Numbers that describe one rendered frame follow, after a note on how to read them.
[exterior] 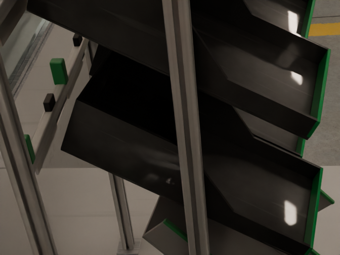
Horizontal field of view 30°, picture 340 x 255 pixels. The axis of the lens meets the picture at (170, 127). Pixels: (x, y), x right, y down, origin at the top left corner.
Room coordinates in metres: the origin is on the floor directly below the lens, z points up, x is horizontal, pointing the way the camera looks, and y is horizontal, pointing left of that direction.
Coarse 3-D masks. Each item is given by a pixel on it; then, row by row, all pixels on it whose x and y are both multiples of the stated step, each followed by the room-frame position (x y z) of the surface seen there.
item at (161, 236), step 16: (160, 208) 0.56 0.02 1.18; (176, 208) 0.57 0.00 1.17; (160, 224) 0.50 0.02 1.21; (176, 224) 0.55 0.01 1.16; (208, 224) 0.57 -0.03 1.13; (160, 240) 0.50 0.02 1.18; (176, 240) 0.50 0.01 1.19; (224, 240) 0.56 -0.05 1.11; (240, 240) 0.57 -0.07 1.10; (256, 240) 0.59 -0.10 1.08
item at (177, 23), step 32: (0, 64) 0.49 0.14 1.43; (192, 64) 0.46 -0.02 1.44; (0, 96) 0.48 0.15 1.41; (192, 96) 0.45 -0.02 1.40; (0, 128) 0.48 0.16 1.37; (192, 128) 0.45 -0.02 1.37; (192, 160) 0.45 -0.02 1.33; (32, 192) 0.48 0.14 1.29; (192, 192) 0.46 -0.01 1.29; (32, 224) 0.49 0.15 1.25; (128, 224) 0.80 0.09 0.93; (192, 224) 0.46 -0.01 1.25
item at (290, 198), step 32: (128, 64) 0.64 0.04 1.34; (96, 96) 0.62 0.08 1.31; (128, 96) 0.64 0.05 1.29; (160, 96) 0.63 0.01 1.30; (96, 128) 0.52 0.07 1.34; (128, 128) 0.51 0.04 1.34; (160, 128) 0.60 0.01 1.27; (224, 128) 0.60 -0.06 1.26; (96, 160) 0.52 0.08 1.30; (128, 160) 0.51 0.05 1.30; (160, 160) 0.50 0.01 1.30; (224, 160) 0.57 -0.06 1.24; (256, 160) 0.58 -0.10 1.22; (288, 160) 0.58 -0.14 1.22; (160, 192) 0.50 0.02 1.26; (224, 192) 0.52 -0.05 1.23; (256, 192) 0.53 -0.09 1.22; (288, 192) 0.54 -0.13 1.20; (224, 224) 0.48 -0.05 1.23; (256, 224) 0.46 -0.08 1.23; (288, 224) 0.49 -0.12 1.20
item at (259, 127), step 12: (96, 60) 0.68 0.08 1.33; (252, 120) 0.67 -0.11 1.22; (264, 120) 0.67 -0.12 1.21; (252, 132) 0.62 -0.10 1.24; (264, 132) 0.65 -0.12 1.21; (276, 132) 0.65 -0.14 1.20; (288, 132) 0.66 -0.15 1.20; (276, 144) 0.60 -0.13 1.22; (288, 144) 0.64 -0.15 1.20; (300, 144) 0.62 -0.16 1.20; (300, 156) 0.59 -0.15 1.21
